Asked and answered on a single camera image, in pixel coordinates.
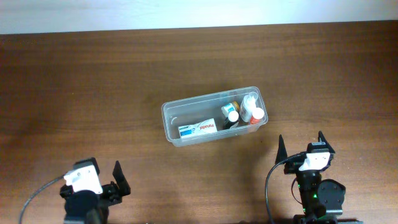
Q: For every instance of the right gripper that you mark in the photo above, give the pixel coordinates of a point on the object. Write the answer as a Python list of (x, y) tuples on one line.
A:
[(291, 168)]

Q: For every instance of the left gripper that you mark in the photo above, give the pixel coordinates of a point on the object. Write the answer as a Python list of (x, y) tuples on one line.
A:
[(109, 190)]

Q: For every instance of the orange tube white cap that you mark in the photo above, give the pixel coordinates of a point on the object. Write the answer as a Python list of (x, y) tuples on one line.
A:
[(257, 115)]

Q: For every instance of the black bottle white cap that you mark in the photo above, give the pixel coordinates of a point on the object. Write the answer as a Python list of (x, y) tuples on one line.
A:
[(231, 120)]

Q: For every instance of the small jar gold lid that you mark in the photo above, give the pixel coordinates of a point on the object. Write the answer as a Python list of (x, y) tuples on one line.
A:
[(232, 106)]

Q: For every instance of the white Panadol box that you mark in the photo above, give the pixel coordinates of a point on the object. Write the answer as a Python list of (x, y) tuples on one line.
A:
[(192, 130)]

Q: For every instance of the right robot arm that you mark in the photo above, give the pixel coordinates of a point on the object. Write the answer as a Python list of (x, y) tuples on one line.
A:
[(321, 199)]

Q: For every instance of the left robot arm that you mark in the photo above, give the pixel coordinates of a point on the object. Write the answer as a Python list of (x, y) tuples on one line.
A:
[(87, 201)]

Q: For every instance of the clear plastic container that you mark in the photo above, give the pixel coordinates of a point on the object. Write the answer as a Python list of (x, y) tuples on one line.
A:
[(200, 108)]

